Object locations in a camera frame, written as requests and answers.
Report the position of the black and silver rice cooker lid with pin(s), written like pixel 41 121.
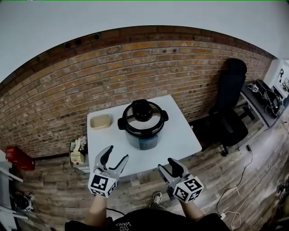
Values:
pixel 144 121

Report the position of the person's black shirt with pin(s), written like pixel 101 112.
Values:
pixel 149 221

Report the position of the person's shoe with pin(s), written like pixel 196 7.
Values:
pixel 157 197

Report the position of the black power brick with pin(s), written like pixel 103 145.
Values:
pixel 248 147

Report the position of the white shelf frame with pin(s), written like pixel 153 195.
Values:
pixel 9 180

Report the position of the red box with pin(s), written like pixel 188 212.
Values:
pixel 19 158

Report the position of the grey rice cooker pot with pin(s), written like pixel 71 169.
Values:
pixel 144 142

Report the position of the black and white floor device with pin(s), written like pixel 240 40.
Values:
pixel 22 201

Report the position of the white power adapter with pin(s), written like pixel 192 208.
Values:
pixel 222 216

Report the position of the cream box of clutter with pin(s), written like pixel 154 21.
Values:
pixel 76 153

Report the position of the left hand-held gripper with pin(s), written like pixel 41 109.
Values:
pixel 101 183

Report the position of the grey side desk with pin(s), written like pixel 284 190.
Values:
pixel 257 106

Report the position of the white wall poster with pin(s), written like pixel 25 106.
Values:
pixel 283 77

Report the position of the beige rectangular tray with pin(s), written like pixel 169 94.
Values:
pixel 101 121

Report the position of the person's left forearm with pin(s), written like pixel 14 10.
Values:
pixel 98 208

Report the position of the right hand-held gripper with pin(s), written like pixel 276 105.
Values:
pixel 187 188

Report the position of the black office chair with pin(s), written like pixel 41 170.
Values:
pixel 225 121

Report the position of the person's right forearm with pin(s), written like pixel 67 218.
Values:
pixel 192 211

